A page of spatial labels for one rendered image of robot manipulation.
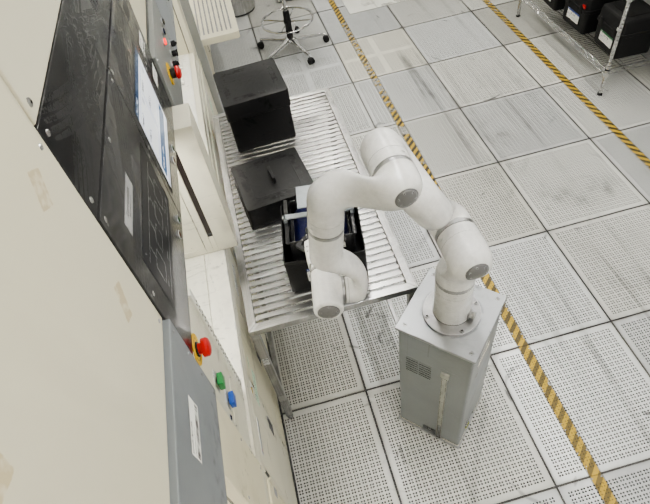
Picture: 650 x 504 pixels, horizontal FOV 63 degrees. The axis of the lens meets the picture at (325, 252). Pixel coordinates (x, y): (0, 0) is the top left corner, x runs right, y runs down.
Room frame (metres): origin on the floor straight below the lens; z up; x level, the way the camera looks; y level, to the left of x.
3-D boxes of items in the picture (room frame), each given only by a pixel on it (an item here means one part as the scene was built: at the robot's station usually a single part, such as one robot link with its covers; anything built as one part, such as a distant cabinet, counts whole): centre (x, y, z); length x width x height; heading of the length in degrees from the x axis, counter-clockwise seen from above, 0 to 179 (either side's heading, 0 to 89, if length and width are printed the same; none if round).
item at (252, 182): (1.63, 0.15, 0.83); 0.29 x 0.29 x 0.13; 12
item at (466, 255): (0.89, -0.38, 1.07); 0.19 x 0.12 x 0.24; 5
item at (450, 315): (0.92, -0.37, 0.85); 0.19 x 0.19 x 0.18
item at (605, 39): (3.05, -2.21, 0.31); 0.30 x 0.28 x 0.26; 3
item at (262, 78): (2.11, 0.18, 0.89); 0.29 x 0.29 x 0.25; 9
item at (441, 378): (0.92, -0.37, 0.38); 0.28 x 0.28 x 0.76; 50
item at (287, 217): (1.25, 0.00, 0.93); 0.24 x 0.20 x 0.32; 87
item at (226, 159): (1.66, 0.07, 0.38); 1.30 x 0.60 x 0.76; 5
